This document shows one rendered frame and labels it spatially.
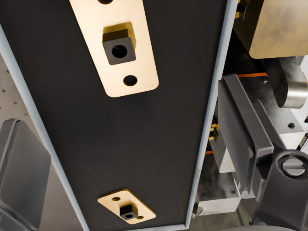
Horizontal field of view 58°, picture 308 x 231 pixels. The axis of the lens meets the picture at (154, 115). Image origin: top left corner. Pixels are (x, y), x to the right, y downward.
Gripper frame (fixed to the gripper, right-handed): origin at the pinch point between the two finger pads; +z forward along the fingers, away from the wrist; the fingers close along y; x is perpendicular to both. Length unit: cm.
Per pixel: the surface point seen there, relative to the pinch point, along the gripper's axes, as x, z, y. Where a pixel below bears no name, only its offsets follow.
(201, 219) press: -255, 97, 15
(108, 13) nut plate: 2.1, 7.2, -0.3
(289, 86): -13.4, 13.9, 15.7
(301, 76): -13.5, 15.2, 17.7
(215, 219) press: -251, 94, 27
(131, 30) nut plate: 0.8, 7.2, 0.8
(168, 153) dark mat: -12.6, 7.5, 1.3
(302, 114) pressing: -31.3, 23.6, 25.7
